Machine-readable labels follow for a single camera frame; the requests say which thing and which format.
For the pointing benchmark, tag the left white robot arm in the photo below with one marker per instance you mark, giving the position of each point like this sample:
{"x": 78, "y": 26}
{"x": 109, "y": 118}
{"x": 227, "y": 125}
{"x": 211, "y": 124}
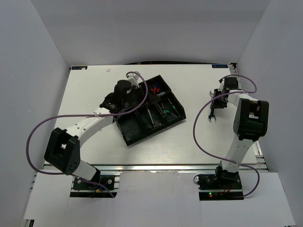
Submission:
{"x": 63, "y": 149}

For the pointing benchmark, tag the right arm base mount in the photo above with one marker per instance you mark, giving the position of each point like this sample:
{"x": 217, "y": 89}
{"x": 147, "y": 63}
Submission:
{"x": 210, "y": 188}

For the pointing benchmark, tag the green black precision screwdriver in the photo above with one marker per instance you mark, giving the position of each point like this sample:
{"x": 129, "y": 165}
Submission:
{"x": 166, "y": 115}

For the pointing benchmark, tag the silver wrench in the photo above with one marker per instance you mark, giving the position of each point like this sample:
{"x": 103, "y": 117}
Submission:
{"x": 211, "y": 116}

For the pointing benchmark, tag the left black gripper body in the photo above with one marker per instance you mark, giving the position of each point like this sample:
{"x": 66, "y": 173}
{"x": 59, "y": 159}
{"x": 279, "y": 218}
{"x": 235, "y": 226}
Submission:
{"x": 136, "y": 97}

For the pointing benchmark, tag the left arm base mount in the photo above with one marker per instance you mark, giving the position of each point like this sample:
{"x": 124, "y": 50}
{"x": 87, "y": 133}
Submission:
{"x": 103, "y": 186}

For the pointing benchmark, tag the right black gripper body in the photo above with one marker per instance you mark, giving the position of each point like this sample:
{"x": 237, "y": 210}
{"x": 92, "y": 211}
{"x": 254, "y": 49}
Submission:
{"x": 220, "y": 102}

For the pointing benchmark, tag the black handle claw hammer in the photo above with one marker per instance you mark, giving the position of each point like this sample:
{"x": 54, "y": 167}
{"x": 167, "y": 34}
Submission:
{"x": 155, "y": 117}

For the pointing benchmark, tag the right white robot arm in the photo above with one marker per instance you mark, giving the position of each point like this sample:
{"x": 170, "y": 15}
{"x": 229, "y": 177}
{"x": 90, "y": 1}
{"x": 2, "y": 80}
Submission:
{"x": 250, "y": 124}

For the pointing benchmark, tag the black six-compartment tray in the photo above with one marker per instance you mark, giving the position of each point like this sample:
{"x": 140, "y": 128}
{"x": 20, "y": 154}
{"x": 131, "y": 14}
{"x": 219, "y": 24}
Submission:
{"x": 160, "y": 110}

